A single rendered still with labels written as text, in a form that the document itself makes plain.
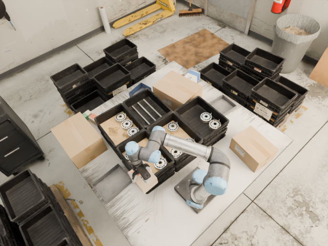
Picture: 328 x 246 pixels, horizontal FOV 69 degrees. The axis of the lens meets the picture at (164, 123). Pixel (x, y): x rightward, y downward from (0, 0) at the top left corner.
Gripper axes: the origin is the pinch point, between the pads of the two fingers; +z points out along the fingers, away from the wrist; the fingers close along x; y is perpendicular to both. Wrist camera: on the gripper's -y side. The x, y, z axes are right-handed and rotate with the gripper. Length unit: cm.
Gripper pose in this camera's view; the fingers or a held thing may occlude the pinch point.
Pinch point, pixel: (142, 176)
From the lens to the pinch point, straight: 160.6
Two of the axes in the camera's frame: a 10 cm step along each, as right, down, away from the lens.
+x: -7.6, 5.5, -3.6
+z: 0.7, 6.1, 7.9
